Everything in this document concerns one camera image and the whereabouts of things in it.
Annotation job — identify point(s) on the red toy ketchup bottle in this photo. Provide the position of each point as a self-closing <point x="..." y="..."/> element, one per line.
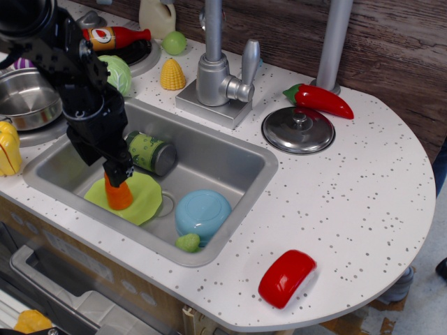
<point x="112" y="38"/>

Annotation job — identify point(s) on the green toy cabbage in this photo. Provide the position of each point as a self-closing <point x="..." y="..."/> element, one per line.
<point x="119" y="73"/>

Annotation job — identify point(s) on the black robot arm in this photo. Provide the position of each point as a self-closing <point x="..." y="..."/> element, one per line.
<point x="49" y="37"/>

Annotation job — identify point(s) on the silver toy faucet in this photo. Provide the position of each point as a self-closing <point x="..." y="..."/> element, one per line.
<point x="216" y="95"/>

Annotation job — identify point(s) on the grey caster wheel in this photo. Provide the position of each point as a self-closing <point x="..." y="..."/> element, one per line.
<point x="400" y="288"/>

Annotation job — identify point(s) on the steel pot lid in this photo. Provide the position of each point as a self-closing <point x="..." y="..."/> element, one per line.
<point x="298" y="130"/>

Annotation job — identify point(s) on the grey stove knob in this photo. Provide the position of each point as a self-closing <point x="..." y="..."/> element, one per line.
<point x="91" y="20"/>

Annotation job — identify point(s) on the purple toy onion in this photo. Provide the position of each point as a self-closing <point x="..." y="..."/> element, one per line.
<point x="22" y="63"/>

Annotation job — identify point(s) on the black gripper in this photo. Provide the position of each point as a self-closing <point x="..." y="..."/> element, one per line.
<point x="99" y="133"/>

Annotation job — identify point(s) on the red toy chili pepper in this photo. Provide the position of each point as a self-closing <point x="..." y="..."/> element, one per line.
<point x="308" y="96"/>

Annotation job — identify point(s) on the green labelled tin can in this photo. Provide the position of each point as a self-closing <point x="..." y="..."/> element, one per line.
<point x="150" y="153"/>

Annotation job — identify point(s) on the cream toy jug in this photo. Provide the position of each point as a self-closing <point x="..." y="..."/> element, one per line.
<point x="157" y="16"/>

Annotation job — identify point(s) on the grey vertical pole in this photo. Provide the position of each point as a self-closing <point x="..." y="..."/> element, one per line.
<point x="333" y="45"/>

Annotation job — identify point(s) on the green toy lime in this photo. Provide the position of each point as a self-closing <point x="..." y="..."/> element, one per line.
<point x="174" y="43"/>

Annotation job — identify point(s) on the yellow toy on floor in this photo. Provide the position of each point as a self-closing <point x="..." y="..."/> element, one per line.
<point x="31" y="321"/>

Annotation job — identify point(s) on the grey sink basin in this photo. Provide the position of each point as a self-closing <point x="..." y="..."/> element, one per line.
<point x="206" y="159"/>

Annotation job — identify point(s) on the orange toy carrot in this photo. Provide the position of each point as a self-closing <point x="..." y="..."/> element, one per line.
<point x="120" y="197"/>

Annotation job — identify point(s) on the steel cooking pot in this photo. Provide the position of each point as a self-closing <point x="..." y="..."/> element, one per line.
<point x="28" y="100"/>

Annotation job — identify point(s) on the light blue bowl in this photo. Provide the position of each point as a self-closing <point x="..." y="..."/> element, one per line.
<point x="201" y="212"/>

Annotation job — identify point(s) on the yellow toy corn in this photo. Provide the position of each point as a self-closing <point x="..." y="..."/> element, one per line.
<point x="172" y="76"/>

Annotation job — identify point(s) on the grey oven door handle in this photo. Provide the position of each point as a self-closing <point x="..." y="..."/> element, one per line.
<point x="83" y="314"/>

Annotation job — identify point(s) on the light green plate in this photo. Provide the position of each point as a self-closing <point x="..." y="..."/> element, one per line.
<point x="147" y="198"/>

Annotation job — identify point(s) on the small green toy vegetable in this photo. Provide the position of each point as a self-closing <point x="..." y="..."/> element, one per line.
<point x="189" y="243"/>

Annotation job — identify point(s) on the yellow toy bell pepper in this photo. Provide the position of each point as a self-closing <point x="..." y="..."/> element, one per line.
<point x="11" y="159"/>

